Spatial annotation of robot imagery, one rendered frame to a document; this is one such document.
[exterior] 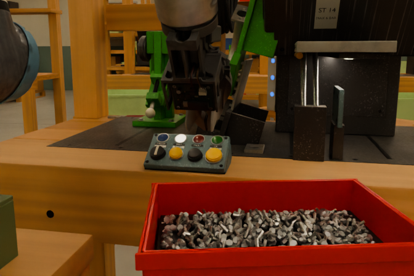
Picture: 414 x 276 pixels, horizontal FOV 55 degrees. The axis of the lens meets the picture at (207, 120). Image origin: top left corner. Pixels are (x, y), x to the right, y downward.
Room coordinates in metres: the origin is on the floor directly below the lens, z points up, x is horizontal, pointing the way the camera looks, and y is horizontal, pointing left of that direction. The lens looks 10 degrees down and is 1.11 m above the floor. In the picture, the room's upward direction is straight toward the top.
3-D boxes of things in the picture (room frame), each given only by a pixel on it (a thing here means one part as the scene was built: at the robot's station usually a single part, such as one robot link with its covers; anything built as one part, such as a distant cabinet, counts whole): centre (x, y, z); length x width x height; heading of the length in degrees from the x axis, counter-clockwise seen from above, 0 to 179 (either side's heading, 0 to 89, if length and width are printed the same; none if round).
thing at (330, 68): (1.09, -0.34, 1.07); 0.30 x 0.18 x 0.34; 79
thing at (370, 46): (0.86, -0.27, 1.11); 0.39 x 0.16 x 0.03; 169
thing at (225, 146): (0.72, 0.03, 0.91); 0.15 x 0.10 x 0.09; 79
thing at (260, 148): (0.84, -0.10, 0.90); 0.06 x 0.04 x 0.01; 168
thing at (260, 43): (0.93, -0.13, 1.17); 0.13 x 0.12 x 0.20; 79
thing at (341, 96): (0.80, -0.27, 0.97); 0.10 x 0.02 x 0.14; 169
